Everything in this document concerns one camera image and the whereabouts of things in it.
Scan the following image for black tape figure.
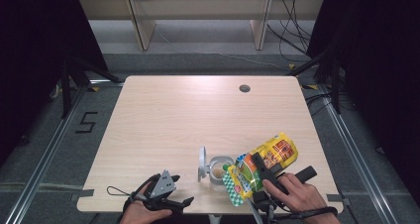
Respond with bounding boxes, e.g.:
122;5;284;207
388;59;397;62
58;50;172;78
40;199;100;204
74;111;99;135

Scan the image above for clear jar with grey lid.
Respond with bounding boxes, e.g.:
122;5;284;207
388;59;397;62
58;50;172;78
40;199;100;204
197;146;236;192

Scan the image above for black curtain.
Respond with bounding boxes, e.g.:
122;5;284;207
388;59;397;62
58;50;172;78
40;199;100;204
306;0;420;198
0;0;110;168

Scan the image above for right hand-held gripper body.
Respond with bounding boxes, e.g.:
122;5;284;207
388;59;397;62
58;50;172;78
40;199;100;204
247;166;318;224

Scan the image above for black metal stand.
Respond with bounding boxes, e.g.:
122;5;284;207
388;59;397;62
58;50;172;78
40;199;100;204
58;56;123;119
285;49;343;115

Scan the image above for person's left hand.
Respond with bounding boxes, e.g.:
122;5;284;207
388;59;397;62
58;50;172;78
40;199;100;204
118;183;174;224

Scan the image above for yellow seasoning pouch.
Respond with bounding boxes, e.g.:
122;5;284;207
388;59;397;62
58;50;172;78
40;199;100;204
221;132;299;208

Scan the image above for metal floor rail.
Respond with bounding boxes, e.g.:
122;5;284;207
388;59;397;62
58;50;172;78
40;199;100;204
316;84;402;224
0;79;126;224

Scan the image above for person's right hand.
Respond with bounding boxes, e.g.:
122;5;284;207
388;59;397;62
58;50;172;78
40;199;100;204
262;172;327;215

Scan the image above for black cable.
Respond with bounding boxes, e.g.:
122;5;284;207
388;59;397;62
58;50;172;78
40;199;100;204
305;93;331;117
266;24;310;55
278;0;313;55

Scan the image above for beige wooden desk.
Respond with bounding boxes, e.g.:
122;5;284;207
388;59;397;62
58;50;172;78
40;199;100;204
77;0;326;52

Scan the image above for grey tape piece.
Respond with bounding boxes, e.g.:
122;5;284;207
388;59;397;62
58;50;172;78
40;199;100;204
326;193;352;207
69;188;96;202

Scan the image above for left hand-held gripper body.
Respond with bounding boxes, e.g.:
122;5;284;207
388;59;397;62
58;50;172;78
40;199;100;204
142;169;186;214

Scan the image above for black wrist strap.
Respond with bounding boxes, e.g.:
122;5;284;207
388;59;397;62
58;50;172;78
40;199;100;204
106;183;137;215
280;205;340;221

